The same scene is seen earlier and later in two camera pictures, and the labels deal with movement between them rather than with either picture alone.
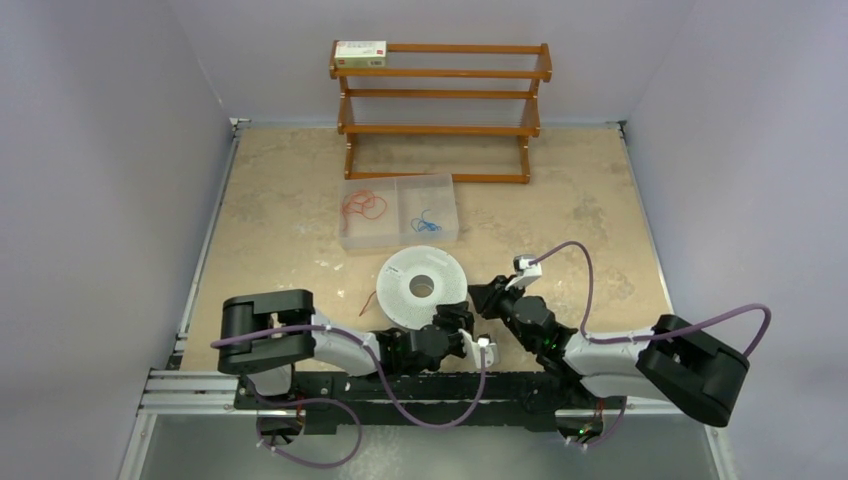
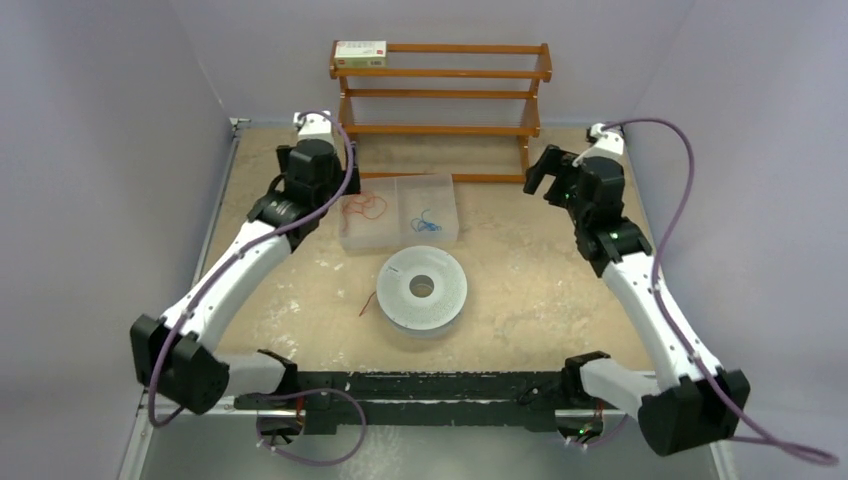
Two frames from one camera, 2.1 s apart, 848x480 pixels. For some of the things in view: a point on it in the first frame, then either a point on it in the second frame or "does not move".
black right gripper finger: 484,297 -> 547,165
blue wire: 419,224 does not move
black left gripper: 456,317 -> 338,176
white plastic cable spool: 415,280 does not move
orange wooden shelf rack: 460,110 does not move
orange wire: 365,202 does not move
